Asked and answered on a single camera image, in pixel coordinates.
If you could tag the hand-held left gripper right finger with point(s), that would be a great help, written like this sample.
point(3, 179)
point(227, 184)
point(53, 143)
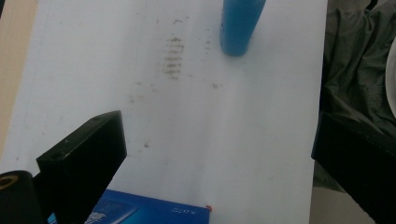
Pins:
point(361, 161)

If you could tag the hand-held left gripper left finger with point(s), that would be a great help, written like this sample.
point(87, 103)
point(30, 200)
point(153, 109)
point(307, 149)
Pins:
point(82, 165)

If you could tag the blue box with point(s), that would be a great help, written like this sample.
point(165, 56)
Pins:
point(149, 211)

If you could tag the white round object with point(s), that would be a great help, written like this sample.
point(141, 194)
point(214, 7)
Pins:
point(392, 81)

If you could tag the dark green cloth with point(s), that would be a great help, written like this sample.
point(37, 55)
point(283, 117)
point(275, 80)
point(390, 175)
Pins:
point(355, 65)

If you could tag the blue cylindrical bottle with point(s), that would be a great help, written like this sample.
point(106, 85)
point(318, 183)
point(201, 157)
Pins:
point(238, 26)

